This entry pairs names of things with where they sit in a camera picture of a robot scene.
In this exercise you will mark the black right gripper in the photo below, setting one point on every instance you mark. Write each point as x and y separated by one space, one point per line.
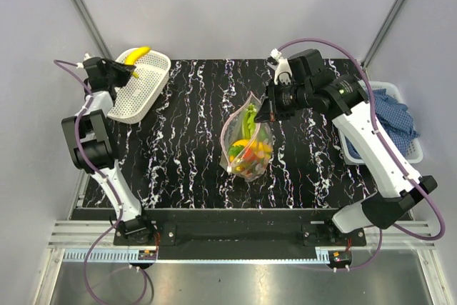
267 115

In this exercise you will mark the yellow fake banana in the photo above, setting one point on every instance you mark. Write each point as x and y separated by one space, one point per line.
136 54

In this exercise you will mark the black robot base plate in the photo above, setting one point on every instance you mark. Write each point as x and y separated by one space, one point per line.
310 227

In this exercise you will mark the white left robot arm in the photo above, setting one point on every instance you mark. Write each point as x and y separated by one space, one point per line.
92 147

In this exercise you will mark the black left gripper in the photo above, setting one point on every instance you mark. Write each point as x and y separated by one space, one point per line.
123 70

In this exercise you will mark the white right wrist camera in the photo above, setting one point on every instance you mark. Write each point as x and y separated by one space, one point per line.
280 65

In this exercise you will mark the yellow fake bell pepper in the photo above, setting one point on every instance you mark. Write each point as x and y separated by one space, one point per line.
249 150

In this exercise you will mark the clear zip top bag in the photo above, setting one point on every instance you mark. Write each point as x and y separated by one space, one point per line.
231 132

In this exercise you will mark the blue checkered cloth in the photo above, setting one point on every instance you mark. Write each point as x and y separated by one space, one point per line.
395 120

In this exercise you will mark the white-blue laundry basket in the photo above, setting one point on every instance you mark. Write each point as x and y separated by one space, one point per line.
414 154

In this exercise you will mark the green fake celery stalks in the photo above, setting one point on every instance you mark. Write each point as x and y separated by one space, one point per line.
248 125

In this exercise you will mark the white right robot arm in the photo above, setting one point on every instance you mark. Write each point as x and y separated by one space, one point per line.
304 82

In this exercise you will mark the white perforated basket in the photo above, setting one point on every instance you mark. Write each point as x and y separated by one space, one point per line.
135 100

